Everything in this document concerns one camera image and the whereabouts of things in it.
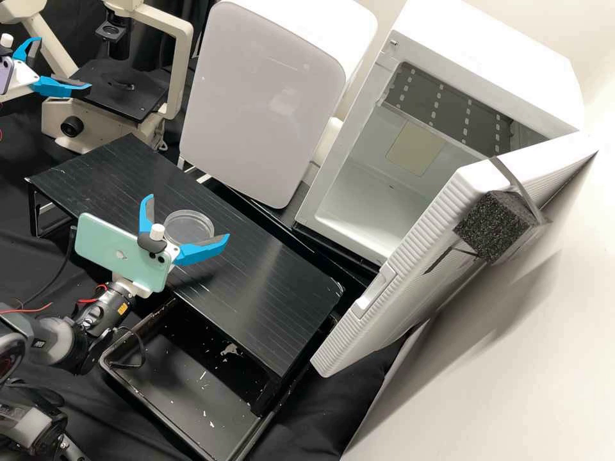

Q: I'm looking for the white incubator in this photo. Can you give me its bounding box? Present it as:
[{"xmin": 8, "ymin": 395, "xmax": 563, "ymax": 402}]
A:
[{"xmin": 293, "ymin": 0, "xmax": 585, "ymax": 270}]

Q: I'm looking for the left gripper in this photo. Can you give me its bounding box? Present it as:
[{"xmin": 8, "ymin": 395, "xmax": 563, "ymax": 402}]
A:
[{"xmin": 0, "ymin": 37, "xmax": 93, "ymax": 103}]

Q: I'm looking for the wrist camera phone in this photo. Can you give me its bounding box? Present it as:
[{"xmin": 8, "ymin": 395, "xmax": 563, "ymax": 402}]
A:
[
  {"xmin": 72, "ymin": 213, "xmax": 183, "ymax": 295},
  {"xmin": 0, "ymin": 33, "xmax": 15, "ymax": 95}
]

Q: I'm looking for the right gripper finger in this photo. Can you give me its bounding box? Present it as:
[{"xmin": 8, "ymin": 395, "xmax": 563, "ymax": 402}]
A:
[
  {"xmin": 138, "ymin": 193, "xmax": 167, "ymax": 240},
  {"xmin": 174, "ymin": 233, "xmax": 231, "ymax": 267}
]

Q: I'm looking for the white box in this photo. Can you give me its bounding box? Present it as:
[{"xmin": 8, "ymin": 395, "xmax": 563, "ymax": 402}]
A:
[{"xmin": 178, "ymin": 0, "xmax": 379, "ymax": 210}]

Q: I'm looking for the cream microscope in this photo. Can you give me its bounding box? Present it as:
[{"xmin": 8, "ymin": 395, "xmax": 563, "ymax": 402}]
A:
[{"xmin": 0, "ymin": 0, "xmax": 195, "ymax": 156}]

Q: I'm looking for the petri dish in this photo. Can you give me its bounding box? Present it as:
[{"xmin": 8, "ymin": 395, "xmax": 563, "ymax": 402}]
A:
[{"xmin": 163, "ymin": 209, "xmax": 215, "ymax": 247}]

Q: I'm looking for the black tray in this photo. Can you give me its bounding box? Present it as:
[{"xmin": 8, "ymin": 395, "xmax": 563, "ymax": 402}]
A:
[{"xmin": 99, "ymin": 296, "xmax": 281, "ymax": 461}]

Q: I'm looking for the incubator door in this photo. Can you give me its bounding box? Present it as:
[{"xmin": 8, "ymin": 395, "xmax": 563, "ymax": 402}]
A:
[{"xmin": 309, "ymin": 135, "xmax": 602, "ymax": 380}]

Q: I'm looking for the black platform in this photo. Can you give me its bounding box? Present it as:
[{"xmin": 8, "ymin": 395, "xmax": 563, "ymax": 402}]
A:
[
  {"xmin": 24, "ymin": 134, "xmax": 345, "ymax": 417},
  {"xmin": 184, "ymin": 165, "xmax": 381, "ymax": 289}
]

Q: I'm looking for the left wrist camera phone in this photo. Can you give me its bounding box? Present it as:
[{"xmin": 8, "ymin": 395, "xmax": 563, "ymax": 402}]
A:
[{"xmin": 0, "ymin": 33, "xmax": 15, "ymax": 95}]

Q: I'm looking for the right wrist camera phone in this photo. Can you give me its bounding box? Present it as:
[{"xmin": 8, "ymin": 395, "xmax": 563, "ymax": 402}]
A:
[{"xmin": 72, "ymin": 213, "xmax": 183, "ymax": 295}]

